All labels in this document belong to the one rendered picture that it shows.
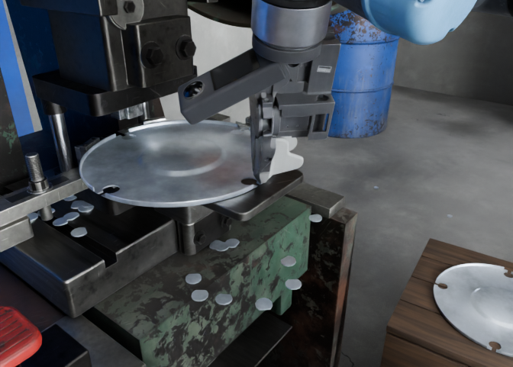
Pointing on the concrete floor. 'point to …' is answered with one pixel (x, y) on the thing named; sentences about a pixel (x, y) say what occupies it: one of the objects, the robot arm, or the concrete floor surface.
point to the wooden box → (430, 313)
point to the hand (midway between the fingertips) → (256, 174)
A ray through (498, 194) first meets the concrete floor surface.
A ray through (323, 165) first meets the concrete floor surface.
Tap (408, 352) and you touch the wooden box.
